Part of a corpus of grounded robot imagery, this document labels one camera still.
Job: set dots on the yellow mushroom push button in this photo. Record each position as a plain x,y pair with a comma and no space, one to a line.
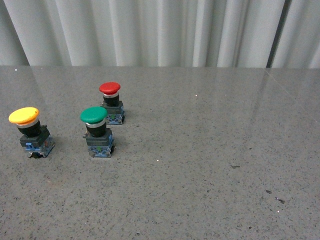
36,138

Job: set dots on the white pleated curtain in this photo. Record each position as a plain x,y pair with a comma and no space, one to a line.
185,33

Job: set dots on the red mushroom push button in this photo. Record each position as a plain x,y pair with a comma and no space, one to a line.
112,103

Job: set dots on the green mushroom push button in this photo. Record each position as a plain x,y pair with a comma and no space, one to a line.
99,138

